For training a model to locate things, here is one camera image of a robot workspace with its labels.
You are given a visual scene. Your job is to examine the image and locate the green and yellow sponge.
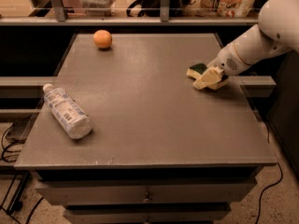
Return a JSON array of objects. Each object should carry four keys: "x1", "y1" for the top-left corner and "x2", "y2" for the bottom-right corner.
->
[{"x1": 187, "y1": 63, "x2": 228, "y2": 89}]

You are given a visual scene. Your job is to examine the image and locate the grey metal shelf rail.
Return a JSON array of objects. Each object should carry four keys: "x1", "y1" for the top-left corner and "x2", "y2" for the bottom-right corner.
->
[{"x1": 0, "y1": 0, "x2": 259, "y2": 27}]

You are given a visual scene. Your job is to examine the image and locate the black cables left floor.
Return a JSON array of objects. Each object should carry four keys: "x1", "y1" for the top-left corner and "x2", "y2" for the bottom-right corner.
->
[{"x1": 0, "y1": 115, "x2": 45, "y2": 224}]

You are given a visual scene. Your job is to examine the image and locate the clear plastic container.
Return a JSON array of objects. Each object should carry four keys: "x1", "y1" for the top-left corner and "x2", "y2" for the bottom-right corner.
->
[{"x1": 80, "y1": 0, "x2": 115, "y2": 16}]

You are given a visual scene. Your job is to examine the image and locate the grey drawer cabinet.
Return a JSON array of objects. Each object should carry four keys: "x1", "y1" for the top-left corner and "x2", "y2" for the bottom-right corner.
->
[{"x1": 16, "y1": 34, "x2": 276, "y2": 224}]

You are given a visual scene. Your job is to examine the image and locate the black floor cable right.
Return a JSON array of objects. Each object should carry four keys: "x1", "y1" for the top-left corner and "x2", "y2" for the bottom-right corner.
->
[{"x1": 254, "y1": 121, "x2": 284, "y2": 224}]

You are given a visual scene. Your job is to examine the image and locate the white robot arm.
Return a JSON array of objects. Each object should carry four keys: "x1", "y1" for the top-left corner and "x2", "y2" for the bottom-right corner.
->
[{"x1": 193, "y1": 0, "x2": 299, "y2": 90}]

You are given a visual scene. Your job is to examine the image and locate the clear plastic water bottle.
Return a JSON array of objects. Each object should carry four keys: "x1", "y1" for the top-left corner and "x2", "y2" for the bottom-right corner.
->
[{"x1": 43, "y1": 83, "x2": 93, "y2": 140}]

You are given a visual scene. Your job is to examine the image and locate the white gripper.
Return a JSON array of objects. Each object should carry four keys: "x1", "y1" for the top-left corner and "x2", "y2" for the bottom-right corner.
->
[{"x1": 193, "y1": 44, "x2": 249, "y2": 90}]

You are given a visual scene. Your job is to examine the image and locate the dark bag on shelf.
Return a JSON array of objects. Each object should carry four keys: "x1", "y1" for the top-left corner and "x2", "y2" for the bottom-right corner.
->
[{"x1": 126, "y1": 0, "x2": 194, "y2": 17}]

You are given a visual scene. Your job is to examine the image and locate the orange fruit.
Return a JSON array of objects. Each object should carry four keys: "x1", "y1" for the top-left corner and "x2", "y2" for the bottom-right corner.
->
[{"x1": 93, "y1": 30, "x2": 112, "y2": 49}]

